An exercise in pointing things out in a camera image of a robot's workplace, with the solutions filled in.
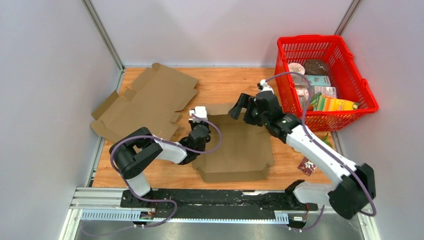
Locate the green product box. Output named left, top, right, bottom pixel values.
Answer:
left=307, top=92, right=322, bottom=111

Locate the flat brown cardboard sheet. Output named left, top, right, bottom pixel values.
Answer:
left=90, top=63, right=198, bottom=143

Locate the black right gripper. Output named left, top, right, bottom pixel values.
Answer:
left=228, top=93, right=269, bottom=127

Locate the orange yellow product box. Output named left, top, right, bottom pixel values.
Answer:
left=316, top=96, right=359, bottom=112

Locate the teal product box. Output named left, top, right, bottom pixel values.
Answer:
left=291, top=75, right=331, bottom=88

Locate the white round container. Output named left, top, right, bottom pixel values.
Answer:
left=287, top=62, right=306, bottom=77

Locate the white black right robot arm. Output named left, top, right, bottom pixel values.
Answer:
left=228, top=91, right=377, bottom=220

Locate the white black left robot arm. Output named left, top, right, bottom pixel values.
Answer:
left=109, top=118, right=211, bottom=208

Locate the pink white product box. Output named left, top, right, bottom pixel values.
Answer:
left=295, top=86, right=337, bottom=104

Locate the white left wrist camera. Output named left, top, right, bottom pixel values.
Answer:
left=188, top=106, right=208, bottom=122

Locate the red plastic basket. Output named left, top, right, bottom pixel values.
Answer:
left=274, top=34, right=380, bottom=133

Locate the aluminium rail frame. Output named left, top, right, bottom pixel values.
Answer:
left=60, top=187, right=380, bottom=240

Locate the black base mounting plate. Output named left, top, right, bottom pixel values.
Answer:
left=120, top=188, right=318, bottom=220

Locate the dark red snack packet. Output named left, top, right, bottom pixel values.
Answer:
left=297, top=157, right=317, bottom=176

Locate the brown cardboard box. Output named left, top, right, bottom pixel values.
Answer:
left=192, top=103, right=274, bottom=183

